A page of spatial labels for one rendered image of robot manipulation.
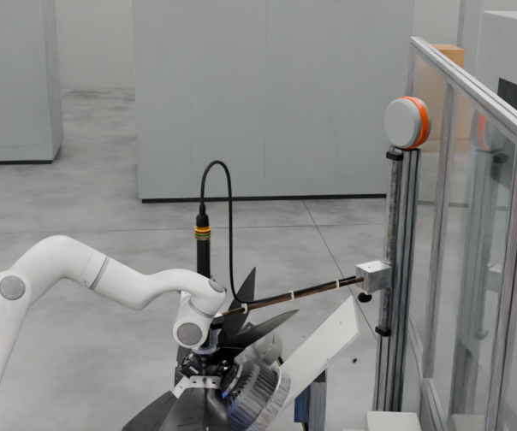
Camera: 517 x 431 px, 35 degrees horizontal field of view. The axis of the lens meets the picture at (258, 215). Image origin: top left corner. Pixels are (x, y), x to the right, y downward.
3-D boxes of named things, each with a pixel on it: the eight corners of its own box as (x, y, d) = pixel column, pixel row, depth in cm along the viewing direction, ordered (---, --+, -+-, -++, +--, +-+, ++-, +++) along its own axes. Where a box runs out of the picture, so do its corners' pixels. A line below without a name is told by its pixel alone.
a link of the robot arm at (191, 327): (191, 287, 207) (174, 315, 210) (185, 309, 195) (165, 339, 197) (220, 304, 208) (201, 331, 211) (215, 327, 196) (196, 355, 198)
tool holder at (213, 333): (214, 339, 239) (214, 309, 236) (226, 349, 233) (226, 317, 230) (187, 346, 234) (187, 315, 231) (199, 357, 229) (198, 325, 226)
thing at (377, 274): (379, 280, 269) (380, 256, 266) (393, 288, 264) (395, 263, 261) (354, 287, 264) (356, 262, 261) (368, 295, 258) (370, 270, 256)
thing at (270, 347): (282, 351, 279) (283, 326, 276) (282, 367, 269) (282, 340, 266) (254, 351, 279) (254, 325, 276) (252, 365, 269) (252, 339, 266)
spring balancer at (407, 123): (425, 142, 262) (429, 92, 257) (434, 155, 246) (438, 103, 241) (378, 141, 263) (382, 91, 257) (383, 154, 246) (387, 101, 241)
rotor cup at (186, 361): (209, 383, 256) (176, 358, 254) (239, 352, 252) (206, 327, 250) (204, 408, 242) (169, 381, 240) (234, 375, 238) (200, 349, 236)
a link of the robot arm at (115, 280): (121, 227, 198) (229, 284, 205) (92, 278, 203) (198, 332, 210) (117, 241, 190) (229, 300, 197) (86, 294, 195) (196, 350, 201)
